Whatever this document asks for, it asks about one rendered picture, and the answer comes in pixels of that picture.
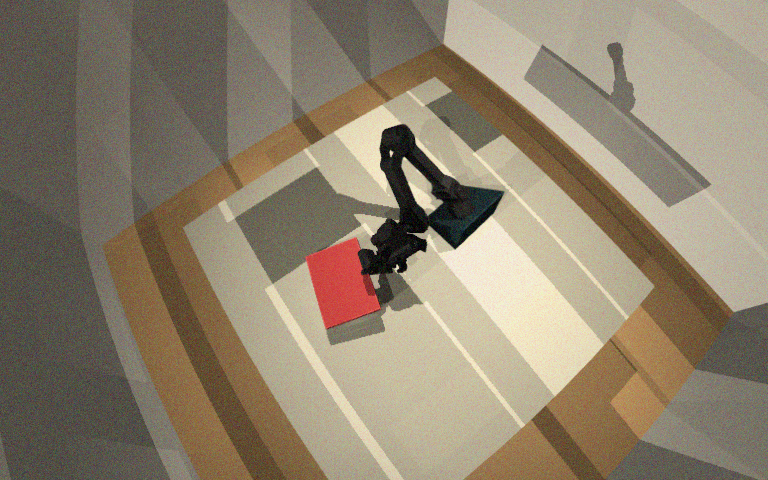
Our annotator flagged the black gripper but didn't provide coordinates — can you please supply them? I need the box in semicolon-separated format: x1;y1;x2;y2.
357;246;408;275

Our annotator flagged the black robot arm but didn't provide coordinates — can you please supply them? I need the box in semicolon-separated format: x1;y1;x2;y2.
370;124;476;259

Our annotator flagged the red lid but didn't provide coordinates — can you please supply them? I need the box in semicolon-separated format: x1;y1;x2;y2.
306;237;381;329

